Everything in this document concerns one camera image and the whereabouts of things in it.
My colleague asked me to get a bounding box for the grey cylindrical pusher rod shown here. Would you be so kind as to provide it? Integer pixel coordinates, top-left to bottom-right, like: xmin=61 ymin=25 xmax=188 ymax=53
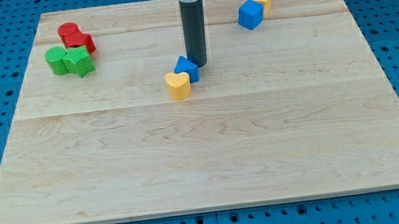
xmin=179 ymin=0 xmax=207 ymax=67

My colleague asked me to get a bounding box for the blue cube block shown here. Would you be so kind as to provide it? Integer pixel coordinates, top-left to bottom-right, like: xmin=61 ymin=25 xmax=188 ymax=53
xmin=238 ymin=0 xmax=264 ymax=30

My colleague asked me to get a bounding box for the blue triangle block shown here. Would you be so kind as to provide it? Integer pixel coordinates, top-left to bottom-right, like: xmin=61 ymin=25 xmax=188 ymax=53
xmin=174 ymin=56 xmax=200 ymax=83

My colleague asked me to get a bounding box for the yellow heart block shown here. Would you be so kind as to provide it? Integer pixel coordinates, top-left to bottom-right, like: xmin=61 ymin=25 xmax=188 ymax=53
xmin=165 ymin=72 xmax=191 ymax=101

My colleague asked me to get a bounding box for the red cylinder block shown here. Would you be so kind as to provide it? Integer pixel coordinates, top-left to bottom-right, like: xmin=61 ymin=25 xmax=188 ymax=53
xmin=57 ymin=22 xmax=80 ymax=46

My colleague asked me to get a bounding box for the red star block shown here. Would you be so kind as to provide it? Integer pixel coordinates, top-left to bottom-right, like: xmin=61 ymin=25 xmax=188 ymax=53
xmin=64 ymin=32 xmax=96 ymax=54

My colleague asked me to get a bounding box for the green star block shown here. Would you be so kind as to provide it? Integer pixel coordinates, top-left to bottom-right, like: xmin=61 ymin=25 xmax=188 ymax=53
xmin=61 ymin=46 xmax=95 ymax=78

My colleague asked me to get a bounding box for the light wooden board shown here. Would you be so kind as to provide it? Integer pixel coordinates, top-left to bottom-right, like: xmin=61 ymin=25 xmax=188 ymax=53
xmin=0 ymin=0 xmax=399 ymax=224

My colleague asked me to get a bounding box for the green cylinder block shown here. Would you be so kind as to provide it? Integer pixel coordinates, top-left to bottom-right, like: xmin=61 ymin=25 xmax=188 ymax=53
xmin=45 ymin=46 xmax=68 ymax=76

